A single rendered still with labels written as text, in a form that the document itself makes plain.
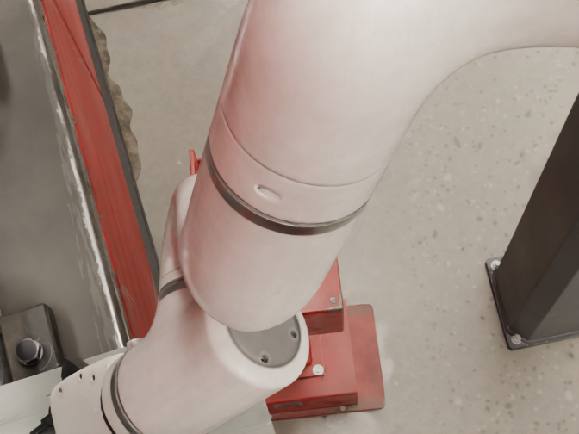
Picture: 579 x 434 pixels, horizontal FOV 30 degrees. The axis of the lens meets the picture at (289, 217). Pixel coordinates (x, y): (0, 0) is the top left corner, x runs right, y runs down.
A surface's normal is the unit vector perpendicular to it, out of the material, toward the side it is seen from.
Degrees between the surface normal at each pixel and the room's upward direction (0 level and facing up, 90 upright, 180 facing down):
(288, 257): 78
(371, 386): 0
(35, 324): 0
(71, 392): 49
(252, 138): 69
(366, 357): 0
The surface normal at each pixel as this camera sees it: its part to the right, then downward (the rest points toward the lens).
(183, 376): -0.63, 0.29
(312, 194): 0.04, 0.85
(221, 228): -0.66, 0.55
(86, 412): -0.76, 0.02
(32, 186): -0.05, -0.33
